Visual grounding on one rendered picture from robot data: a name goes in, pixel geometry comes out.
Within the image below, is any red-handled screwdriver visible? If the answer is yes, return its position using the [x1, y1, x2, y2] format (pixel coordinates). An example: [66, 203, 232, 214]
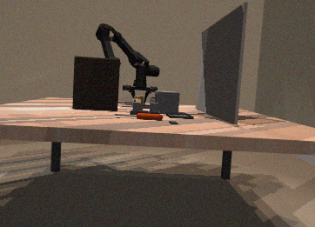
[115, 113, 163, 120]

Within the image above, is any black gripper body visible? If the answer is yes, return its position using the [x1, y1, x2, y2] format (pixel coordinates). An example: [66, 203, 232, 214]
[123, 76, 158, 92]

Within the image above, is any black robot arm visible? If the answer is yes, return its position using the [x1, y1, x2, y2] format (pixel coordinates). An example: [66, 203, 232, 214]
[96, 23, 160, 77]

